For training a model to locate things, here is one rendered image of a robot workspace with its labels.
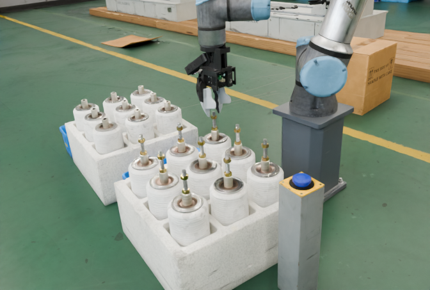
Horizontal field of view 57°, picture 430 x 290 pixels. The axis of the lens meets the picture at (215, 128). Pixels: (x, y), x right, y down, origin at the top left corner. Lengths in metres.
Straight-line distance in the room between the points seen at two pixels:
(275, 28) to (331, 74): 2.21
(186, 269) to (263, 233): 0.22
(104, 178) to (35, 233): 0.27
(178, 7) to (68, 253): 3.31
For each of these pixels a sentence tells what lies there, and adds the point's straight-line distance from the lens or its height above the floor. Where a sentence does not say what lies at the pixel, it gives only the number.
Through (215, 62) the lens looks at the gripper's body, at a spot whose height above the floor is 0.50.
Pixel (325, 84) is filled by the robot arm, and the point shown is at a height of 0.45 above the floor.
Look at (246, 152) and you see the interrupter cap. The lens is 1.13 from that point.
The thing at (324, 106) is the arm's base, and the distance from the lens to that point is 1.24.
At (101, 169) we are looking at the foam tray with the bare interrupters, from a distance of 1.36.
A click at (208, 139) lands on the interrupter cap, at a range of 1.21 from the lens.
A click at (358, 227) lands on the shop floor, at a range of 1.29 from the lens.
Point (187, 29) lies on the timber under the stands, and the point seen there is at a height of 0.05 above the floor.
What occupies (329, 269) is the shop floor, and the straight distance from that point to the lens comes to 1.14.
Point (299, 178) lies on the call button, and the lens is 0.87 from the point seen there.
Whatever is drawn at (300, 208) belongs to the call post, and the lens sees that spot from 0.86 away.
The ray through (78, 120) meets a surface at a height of 0.22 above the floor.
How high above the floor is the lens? 0.79
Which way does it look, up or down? 25 degrees down
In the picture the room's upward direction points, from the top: 4 degrees counter-clockwise
